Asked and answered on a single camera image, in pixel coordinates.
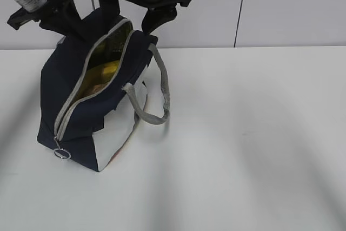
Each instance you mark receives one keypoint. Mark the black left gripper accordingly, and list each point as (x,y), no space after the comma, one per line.
(60,16)

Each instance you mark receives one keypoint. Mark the yellow banana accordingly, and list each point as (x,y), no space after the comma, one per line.
(104,72)

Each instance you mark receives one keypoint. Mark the navy white lunch bag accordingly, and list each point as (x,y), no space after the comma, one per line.
(91,130)

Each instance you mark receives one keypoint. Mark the brown bread roll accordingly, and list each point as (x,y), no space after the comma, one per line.
(94,88)

